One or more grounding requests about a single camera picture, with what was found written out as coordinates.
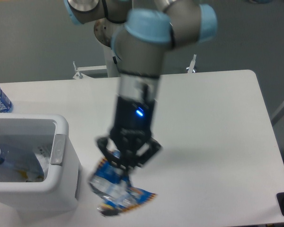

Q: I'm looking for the white trash can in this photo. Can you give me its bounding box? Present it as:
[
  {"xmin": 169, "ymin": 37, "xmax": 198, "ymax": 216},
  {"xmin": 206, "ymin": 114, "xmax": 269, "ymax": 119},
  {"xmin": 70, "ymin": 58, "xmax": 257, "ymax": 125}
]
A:
[{"xmin": 0, "ymin": 113, "xmax": 82, "ymax": 211}]

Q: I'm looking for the blue snack wrapper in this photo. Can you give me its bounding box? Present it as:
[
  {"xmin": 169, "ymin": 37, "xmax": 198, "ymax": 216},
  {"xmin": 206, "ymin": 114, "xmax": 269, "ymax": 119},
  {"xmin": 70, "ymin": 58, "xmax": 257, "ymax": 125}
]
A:
[{"xmin": 88, "ymin": 157, "xmax": 157, "ymax": 217}]

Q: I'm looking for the white pedestal foot bracket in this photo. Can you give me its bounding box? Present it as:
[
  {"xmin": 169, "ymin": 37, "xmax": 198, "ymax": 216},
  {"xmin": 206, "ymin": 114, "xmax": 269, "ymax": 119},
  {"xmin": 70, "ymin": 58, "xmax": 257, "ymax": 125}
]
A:
[{"xmin": 72, "ymin": 61, "xmax": 108, "ymax": 79}]

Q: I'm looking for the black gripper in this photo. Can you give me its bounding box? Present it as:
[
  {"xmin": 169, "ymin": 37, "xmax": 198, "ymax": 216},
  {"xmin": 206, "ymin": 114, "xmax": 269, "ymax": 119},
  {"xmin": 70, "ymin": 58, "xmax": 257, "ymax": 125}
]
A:
[{"xmin": 96, "ymin": 96, "xmax": 162, "ymax": 176}]

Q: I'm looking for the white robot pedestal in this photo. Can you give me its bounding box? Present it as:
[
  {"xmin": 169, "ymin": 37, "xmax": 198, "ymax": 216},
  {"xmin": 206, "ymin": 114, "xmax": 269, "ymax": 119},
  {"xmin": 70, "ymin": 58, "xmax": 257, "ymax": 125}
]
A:
[{"xmin": 94, "ymin": 18, "xmax": 123, "ymax": 78}]

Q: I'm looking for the yellow white trash in bin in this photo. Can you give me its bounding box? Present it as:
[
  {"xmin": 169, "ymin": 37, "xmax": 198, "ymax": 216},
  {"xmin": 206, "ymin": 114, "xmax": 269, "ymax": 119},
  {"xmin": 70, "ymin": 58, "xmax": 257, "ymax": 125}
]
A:
[{"xmin": 16, "ymin": 170, "xmax": 44, "ymax": 182}]

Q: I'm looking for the crushed clear plastic bottle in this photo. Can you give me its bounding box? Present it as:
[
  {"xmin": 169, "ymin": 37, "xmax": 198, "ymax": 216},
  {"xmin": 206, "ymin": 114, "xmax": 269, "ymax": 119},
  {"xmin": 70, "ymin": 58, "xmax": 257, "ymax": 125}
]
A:
[{"xmin": 0, "ymin": 144, "xmax": 44, "ymax": 175}]

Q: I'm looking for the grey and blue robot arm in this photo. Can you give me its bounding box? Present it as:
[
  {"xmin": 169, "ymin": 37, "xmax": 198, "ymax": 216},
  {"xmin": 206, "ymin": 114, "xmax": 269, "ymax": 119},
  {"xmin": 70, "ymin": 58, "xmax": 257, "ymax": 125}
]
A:
[{"xmin": 64, "ymin": 0, "xmax": 217, "ymax": 175}]

